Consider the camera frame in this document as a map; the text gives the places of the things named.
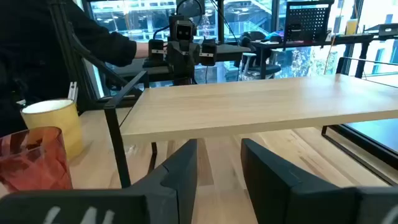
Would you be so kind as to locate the black perforated panel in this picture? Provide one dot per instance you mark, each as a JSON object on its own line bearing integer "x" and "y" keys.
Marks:
{"x": 308, "y": 21}

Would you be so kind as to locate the yellow mug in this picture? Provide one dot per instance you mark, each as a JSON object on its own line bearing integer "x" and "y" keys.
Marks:
{"x": 59, "y": 124}

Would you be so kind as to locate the black office chair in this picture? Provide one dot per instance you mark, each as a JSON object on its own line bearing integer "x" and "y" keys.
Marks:
{"x": 258, "y": 67}

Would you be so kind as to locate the red glass cup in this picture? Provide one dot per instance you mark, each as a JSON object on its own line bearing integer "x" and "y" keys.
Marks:
{"x": 31, "y": 161}

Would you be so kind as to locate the person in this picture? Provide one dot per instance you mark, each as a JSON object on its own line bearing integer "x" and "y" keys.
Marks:
{"x": 31, "y": 46}

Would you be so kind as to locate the wooden shelf with black frame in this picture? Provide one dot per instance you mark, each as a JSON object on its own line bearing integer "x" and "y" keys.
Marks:
{"x": 248, "y": 105}

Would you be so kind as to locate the yellow container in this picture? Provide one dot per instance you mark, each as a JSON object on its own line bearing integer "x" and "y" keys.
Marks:
{"x": 352, "y": 27}

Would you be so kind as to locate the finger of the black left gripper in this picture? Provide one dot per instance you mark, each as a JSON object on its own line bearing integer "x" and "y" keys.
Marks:
{"x": 208, "y": 53}
{"x": 156, "y": 49}

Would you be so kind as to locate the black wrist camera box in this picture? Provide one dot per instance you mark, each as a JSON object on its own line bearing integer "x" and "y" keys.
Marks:
{"x": 183, "y": 29}

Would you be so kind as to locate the black metal rig frame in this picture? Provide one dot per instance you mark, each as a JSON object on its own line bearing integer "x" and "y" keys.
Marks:
{"x": 66, "y": 56}

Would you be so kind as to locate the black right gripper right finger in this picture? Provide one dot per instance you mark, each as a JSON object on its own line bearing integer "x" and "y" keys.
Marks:
{"x": 280, "y": 193}

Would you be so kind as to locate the dark desk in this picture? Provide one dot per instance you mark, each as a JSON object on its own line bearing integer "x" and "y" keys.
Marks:
{"x": 230, "y": 49}

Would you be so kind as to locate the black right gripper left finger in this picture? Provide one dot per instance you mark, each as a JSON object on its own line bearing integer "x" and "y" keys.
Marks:
{"x": 174, "y": 193}

